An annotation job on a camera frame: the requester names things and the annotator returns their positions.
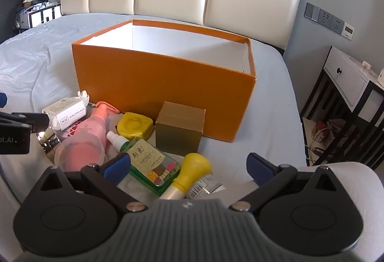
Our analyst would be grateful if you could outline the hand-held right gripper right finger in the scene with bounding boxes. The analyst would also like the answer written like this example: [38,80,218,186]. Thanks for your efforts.
[228,152,335,213]

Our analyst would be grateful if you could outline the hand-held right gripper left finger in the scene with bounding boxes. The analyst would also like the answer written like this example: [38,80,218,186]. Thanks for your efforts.
[39,153,149,214]

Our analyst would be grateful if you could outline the small white printed box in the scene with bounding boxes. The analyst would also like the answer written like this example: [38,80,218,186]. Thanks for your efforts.
[42,98,88,131]

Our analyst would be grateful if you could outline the yellow-capped white bottle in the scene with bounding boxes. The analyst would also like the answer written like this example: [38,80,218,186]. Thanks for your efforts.
[159,152,226,201]

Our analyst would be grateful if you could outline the gold cardboard box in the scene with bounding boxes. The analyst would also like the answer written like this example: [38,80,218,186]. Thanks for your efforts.
[155,101,206,157]

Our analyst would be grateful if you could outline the orange cardboard box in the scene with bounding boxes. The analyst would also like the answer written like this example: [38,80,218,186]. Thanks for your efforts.
[71,19,258,143]

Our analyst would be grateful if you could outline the shiny metal-capped jar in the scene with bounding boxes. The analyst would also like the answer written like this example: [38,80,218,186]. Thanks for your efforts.
[36,124,62,165]

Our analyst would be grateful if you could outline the green spray bottle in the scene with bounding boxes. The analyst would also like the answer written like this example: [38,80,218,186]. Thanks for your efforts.
[106,131,181,197]

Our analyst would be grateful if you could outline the clear round plastic container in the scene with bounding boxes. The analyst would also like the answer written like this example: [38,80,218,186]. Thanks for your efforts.
[54,135,109,173]

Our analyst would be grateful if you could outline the pink patterned pouch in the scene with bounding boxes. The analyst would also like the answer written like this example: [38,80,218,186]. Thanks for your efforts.
[61,118,88,138]

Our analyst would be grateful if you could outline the yellow round case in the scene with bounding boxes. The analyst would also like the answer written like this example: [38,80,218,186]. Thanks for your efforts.
[116,112,154,140]

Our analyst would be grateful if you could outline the pink pump bottle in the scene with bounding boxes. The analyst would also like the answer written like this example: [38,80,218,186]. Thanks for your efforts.
[70,101,120,149]

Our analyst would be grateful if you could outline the red white package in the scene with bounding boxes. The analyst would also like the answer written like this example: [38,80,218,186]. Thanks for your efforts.
[312,120,331,143]

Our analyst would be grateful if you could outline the white bedside cabinet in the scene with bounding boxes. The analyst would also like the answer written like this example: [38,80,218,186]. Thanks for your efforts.
[13,3,62,34]

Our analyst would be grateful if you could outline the clutter pile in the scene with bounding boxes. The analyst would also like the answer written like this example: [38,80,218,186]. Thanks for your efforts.
[20,0,61,11]

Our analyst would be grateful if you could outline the white black nightstand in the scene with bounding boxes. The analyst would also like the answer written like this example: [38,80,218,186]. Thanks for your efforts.
[301,45,384,172]

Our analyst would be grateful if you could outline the white wall thermostat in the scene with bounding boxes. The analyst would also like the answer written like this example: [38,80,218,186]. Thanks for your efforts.
[342,23,355,40]

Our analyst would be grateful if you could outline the grey wall socket panel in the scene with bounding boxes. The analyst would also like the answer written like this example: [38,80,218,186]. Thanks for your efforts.
[304,2,345,35]

